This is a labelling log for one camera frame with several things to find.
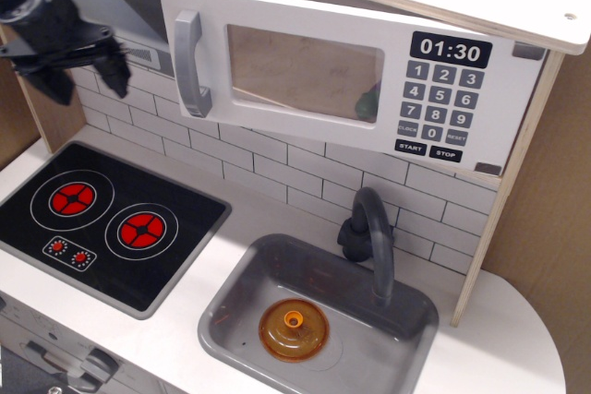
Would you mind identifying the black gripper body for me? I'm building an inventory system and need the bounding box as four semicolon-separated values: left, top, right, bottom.
1;0;114;67

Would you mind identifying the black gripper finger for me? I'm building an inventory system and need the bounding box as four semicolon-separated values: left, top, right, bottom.
16;64;74;106
91;41;131;99

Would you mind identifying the white toy microwave door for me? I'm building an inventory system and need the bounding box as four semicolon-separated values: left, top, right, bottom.
161;0;546;175

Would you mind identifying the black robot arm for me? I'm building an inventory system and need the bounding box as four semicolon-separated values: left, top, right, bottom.
1;0;131;106

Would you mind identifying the black toy stovetop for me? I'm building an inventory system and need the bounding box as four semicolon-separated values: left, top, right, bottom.
1;142;231;319

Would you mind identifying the purple toy eggplant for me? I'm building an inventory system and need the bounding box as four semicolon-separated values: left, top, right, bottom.
355;82;380;123

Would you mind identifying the grey toy sink basin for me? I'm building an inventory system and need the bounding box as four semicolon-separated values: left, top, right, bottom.
198;234;439;393

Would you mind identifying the dark grey toy faucet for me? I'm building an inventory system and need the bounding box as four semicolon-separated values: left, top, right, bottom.
337;187;395;305

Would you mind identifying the orange transparent pot lid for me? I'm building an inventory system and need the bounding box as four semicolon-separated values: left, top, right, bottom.
258;298;330;363

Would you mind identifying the grey oven door handle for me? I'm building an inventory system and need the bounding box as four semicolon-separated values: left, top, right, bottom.
22;340;119;393

